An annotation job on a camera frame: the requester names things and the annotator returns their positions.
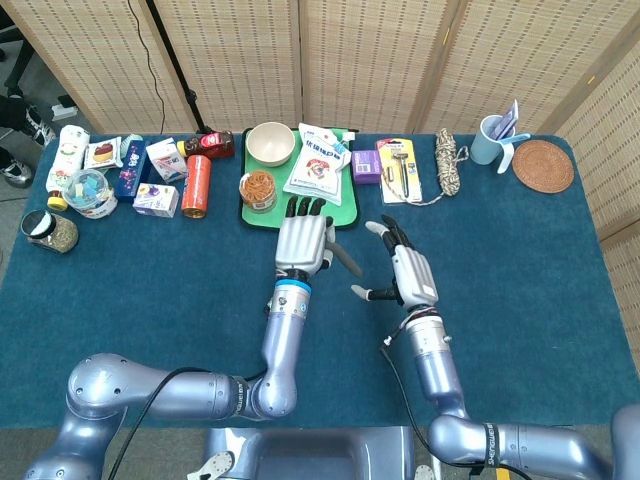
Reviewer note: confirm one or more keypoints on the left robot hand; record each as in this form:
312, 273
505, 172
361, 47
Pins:
302, 240

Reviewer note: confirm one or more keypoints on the light blue cup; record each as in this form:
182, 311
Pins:
482, 147

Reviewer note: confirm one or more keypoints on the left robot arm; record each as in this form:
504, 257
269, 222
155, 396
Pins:
285, 340

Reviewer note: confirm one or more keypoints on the white pouch with yellow cap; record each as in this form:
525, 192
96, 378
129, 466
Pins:
67, 155

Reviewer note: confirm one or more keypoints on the glass jar with black lid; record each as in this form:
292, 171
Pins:
52, 232

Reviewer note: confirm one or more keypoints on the bamboo folding screen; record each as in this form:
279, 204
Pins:
240, 60

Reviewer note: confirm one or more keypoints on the white carton red blue print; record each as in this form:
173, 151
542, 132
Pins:
167, 160

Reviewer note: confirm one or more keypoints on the tall dark blue box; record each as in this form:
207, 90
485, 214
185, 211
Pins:
132, 170

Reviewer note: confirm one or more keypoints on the razor blister pack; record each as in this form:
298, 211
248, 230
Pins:
400, 172

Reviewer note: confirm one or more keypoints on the orange cylindrical can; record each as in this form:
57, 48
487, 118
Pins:
196, 187

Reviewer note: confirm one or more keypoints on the brown bottle with red label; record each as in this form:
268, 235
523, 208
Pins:
210, 144

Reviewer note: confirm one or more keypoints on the round woven coaster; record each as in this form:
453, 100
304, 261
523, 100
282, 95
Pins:
543, 166

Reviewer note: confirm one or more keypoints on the snack packet with cake picture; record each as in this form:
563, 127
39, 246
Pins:
102, 152

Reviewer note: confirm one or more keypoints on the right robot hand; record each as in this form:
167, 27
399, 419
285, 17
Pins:
415, 275

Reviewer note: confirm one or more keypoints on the clear jar of orange snacks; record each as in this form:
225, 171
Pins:
258, 190

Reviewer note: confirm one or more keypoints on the small white purple box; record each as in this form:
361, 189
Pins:
156, 200

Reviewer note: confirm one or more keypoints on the green mat with black edge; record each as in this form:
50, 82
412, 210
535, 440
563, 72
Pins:
260, 220

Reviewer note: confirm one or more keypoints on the clear tub of coloured clips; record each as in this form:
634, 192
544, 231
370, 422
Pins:
90, 192

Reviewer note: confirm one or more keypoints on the black stand pole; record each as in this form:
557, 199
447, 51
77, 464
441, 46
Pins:
175, 60

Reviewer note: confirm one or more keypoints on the purple white packets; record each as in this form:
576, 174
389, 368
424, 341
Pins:
507, 120

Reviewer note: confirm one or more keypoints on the white blue plastic tool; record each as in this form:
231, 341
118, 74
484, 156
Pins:
506, 155

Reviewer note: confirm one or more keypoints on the white perforated bracket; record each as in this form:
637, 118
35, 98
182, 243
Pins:
215, 465
425, 472

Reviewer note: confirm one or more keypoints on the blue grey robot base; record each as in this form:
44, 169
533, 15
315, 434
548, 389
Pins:
310, 450

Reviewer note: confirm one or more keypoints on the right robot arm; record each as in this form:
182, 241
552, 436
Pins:
435, 360

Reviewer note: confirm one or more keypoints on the white powder bag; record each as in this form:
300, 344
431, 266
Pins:
315, 170

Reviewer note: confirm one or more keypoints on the white power strip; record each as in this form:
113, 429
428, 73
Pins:
64, 107

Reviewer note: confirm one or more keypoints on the blue felt table cover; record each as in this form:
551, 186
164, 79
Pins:
175, 300

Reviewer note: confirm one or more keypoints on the white black sneaker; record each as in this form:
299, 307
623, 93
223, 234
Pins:
17, 172
40, 127

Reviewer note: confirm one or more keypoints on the cream bowl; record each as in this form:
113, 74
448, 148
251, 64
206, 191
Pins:
270, 142

